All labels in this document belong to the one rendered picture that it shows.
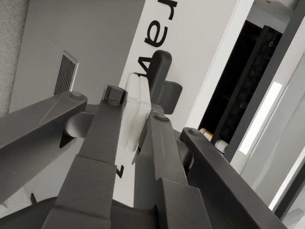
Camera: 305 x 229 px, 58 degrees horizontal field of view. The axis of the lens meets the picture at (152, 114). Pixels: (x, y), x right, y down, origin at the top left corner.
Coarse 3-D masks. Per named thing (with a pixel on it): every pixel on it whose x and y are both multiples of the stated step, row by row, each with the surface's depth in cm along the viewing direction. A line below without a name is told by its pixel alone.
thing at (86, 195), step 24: (120, 96) 14; (96, 120) 11; (120, 120) 12; (96, 144) 10; (72, 168) 7; (96, 168) 7; (72, 192) 6; (96, 192) 7; (48, 216) 5; (72, 216) 5; (96, 216) 6
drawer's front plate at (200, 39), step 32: (192, 0) 23; (224, 0) 21; (160, 32) 26; (192, 32) 23; (224, 32) 21; (128, 64) 29; (192, 64) 23; (224, 64) 22; (192, 96) 23; (128, 160) 29; (128, 192) 28
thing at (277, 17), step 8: (256, 0) 32; (264, 0) 30; (272, 0) 29; (280, 0) 28; (288, 0) 29; (296, 0) 30; (256, 8) 36; (264, 8) 35; (272, 8) 33; (280, 8) 31; (288, 8) 30; (248, 16) 35; (256, 16) 36; (264, 16) 37; (272, 16) 38; (280, 16) 37; (288, 16) 35; (256, 24) 37; (264, 24) 38; (272, 24) 39; (280, 24) 40; (280, 32) 42
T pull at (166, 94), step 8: (152, 56) 21; (160, 56) 20; (168, 56) 21; (152, 64) 21; (160, 64) 20; (168, 64) 21; (152, 72) 21; (160, 72) 21; (152, 80) 21; (160, 80) 21; (152, 88) 21; (160, 88) 21; (168, 88) 22; (176, 88) 23; (152, 96) 21; (160, 96) 22; (168, 96) 23; (176, 96) 23; (160, 104) 22; (168, 104) 23; (176, 104) 24; (168, 112) 24
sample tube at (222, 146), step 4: (204, 128) 35; (204, 132) 34; (208, 132) 34; (208, 136) 34; (220, 140) 33; (216, 144) 33; (220, 144) 32; (224, 144) 32; (228, 144) 32; (220, 148) 32; (224, 148) 32; (224, 152) 32
